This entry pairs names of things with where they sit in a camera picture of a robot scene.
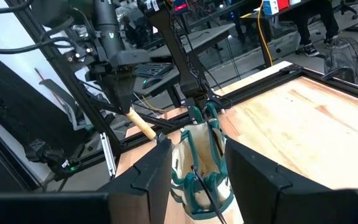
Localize black floor fan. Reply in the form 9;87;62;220
323;36;358;91

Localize black computer keyboard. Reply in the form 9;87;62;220
134;62;174;78

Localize gray office desk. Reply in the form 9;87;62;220
132;23;237;108

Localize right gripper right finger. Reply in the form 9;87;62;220
225;138;358;224

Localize black office desk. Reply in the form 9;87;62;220
241;0;323;68

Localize black computer mouse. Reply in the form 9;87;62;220
142;77;164;90

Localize wide trowel wooden handle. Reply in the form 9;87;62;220
125;107;158;142

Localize silver frame bracket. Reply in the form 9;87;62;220
99;132;118;179

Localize white blue box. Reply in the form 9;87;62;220
262;0;279;16

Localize black aluminium table frame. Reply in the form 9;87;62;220
4;0;358;187

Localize black frame handle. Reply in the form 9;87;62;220
321;66;354;82

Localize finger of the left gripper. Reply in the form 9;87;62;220
118;75;137;114
99;77;122;111

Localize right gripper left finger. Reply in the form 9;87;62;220
0;138;174;224

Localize yellow extension cable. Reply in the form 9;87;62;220
257;0;274;68

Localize person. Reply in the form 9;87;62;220
290;0;343;58

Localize beige green canvas gardening bag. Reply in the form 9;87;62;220
169;119;235;221

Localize person's dark shoe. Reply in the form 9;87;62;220
324;34;339;47
301;42;321;58

